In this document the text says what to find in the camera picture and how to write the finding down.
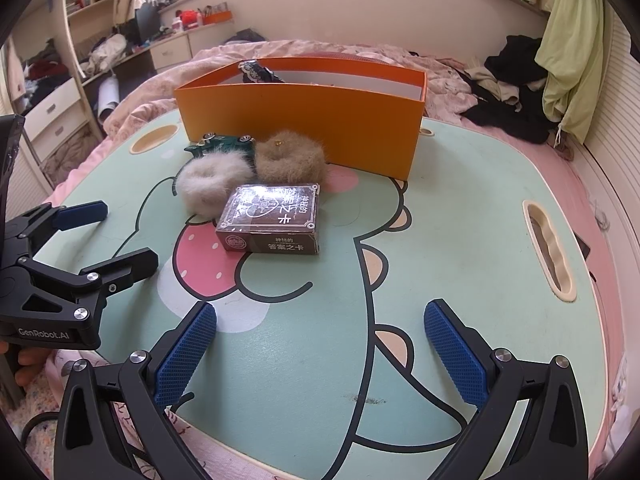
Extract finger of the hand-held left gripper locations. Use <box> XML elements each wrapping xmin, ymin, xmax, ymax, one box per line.
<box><xmin>5</xmin><ymin>200</ymin><xmax>108</xmax><ymax>261</ymax></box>
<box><xmin>20</xmin><ymin>247</ymin><xmax>159</xmax><ymax>321</ymax></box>

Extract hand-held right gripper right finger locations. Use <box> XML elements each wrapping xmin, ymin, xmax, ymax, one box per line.
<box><xmin>422</xmin><ymin>298</ymin><xmax>588</xmax><ymax>480</ymax></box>

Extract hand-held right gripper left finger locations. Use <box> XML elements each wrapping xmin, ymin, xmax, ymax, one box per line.
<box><xmin>52</xmin><ymin>301</ymin><xmax>218</xmax><ymax>480</ymax></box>

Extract white fluffy scrunchie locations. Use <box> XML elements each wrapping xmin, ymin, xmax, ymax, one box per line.
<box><xmin>176</xmin><ymin>152</ymin><xmax>256</xmax><ymax>212</ymax></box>

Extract brown card box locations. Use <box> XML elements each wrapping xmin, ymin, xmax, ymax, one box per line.
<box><xmin>215</xmin><ymin>182</ymin><xmax>321</xmax><ymax>256</ymax></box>

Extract green toy car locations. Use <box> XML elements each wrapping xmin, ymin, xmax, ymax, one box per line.
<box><xmin>184</xmin><ymin>131</ymin><xmax>254</xmax><ymax>159</ymax></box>

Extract brown fluffy scrunchie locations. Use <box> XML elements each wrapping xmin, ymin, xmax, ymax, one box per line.
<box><xmin>254</xmin><ymin>130</ymin><xmax>328</xmax><ymax>183</ymax></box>

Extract dark patterned hair clip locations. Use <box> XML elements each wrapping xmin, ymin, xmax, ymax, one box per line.
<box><xmin>239</xmin><ymin>60</ymin><xmax>287</xmax><ymax>85</ymax></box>

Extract orange cardboard box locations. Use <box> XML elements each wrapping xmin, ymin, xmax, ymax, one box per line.
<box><xmin>174</xmin><ymin>56</ymin><xmax>427</xmax><ymax>181</ymax></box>

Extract green cartoon desktop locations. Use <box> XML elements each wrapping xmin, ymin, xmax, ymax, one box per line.
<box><xmin>30</xmin><ymin>110</ymin><xmax>608</xmax><ymax>480</ymax></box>

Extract person's left hand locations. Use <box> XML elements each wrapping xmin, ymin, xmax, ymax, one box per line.
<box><xmin>16</xmin><ymin>349</ymin><xmax>52</xmax><ymax>387</ymax></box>

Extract rolled white paper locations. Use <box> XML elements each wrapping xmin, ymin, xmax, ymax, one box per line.
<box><xmin>97</xmin><ymin>76</ymin><xmax>120</xmax><ymax>123</ymax></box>

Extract pink floral quilt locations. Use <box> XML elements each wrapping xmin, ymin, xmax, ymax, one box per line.
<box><xmin>102</xmin><ymin>39</ymin><xmax>481</xmax><ymax>136</ymax></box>

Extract white clothes heap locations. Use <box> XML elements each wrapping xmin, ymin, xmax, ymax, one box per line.
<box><xmin>87</xmin><ymin>34</ymin><xmax>128</xmax><ymax>73</ymax></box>

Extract dark picture tablet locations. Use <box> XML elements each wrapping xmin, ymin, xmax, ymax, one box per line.
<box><xmin>572</xmin><ymin>232</ymin><xmax>592</xmax><ymax>263</ymax></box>

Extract small white drawer cabinet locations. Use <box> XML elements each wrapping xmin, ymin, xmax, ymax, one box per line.
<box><xmin>150</xmin><ymin>34</ymin><xmax>193</xmax><ymax>73</ymax></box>

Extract black computer monitor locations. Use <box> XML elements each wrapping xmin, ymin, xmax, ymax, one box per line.
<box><xmin>135</xmin><ymin>4</ymin><xmax>162</xmax><ymax>43</ymax></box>

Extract dark grey folded clothes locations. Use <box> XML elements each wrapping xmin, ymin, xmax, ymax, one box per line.
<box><xmin>225</xmin><ymin>29</ymin><xmax>267</xmax><ymax>45</ymax></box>

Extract black clothes pile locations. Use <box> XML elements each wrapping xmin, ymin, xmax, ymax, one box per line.
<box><xmin>460</xmin><ymin>35</ymin><xmax>561</xmax><ymax>145</ymax></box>

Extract beige crumpled clothes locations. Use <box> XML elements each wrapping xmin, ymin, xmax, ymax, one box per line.
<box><xmin>467</xmin><ymin>65</ymin><xmax>523</xmax><ymax>106</ymax></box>

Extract light green hanging cloth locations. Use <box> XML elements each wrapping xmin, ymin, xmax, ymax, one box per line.
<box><xmin>535</xmin><ymin>0</ymin><xmax>606</xmax><ymax>143</ymax></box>

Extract black cable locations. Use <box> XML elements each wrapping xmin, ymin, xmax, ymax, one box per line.
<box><xmin>21</xmin><ymin>410</ymin><xmax>63</xmax><ymax>448</ymax></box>

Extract white wall shelf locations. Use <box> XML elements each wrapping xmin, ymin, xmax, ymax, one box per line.
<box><xmin>62</xmin><ymin>0</ymin><xmax>121</xmax><ymax>81</ymax></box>

